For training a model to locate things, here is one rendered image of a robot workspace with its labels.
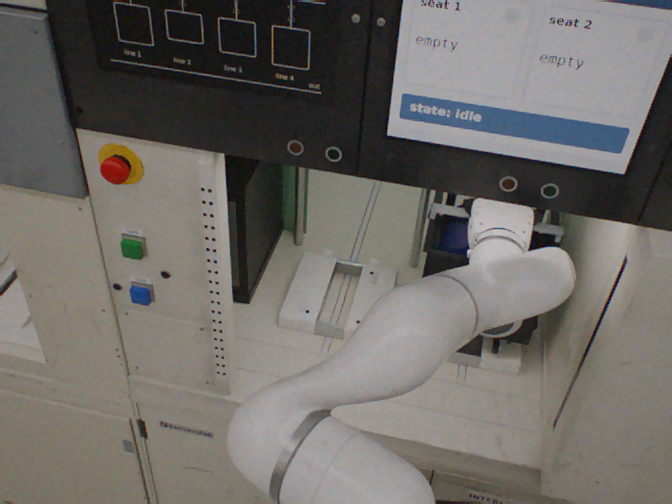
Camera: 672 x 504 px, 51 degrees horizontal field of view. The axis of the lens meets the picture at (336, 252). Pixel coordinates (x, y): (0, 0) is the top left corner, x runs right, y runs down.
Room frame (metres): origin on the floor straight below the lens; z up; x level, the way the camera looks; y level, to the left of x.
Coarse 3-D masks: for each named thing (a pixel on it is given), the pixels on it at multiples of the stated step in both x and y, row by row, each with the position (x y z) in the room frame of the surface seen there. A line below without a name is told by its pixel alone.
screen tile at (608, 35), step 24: (552, 24) 0.71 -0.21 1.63; (576, 24) 0.71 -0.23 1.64; (600, 24) 0.70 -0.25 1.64; (624, 24) 0.70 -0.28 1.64; (552, 48) 0.71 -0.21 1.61; (576, 48) 0.71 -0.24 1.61; (600, 48) 0.70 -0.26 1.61; (624, 48) 0.70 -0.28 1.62; (648, 48) 0.70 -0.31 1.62; (552, 72) 0.71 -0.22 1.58; (624, 72) 0.70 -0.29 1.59; (648, 72) 0.69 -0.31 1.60; (528, 96) 0.71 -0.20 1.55; (552, 96) 0.71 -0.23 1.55; (576, 96) 0.70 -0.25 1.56; (600, 96) 0.70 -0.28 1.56; (624, 96) 0.70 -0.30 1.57
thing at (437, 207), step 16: (432, 208) 1.02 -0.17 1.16; (448, 208) 1.02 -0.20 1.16; (432, 224) 1.00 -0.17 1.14; (544, 224) 0.99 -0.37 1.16; (432, 240) 0.95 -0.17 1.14; (544, 240) 1.03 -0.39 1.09; (560, 240) 0.97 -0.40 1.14; (432, 256) 0.92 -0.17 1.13; (448, 256) 0.92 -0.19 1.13; (464, 256) 0.91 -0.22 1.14; (432, 272) 0.92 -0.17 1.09; (528, 320) 0.89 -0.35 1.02; (512, 336) 0.89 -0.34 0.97; (528, 336) 0.88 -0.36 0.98; (496, 352) 0.89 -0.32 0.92
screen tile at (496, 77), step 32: (416, 0) 0.74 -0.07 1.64; (448, 0) 0.73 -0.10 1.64; (480, 0) 0.73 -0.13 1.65; (448, 32) 0.73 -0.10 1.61; (480, 32) 0.73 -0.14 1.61; (512, 32) 0.72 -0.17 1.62; (416, 64) 0.74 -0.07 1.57; (448, 64) 0.73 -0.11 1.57; (480, 64) 0.72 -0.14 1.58; (512, 64) 0.72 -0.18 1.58
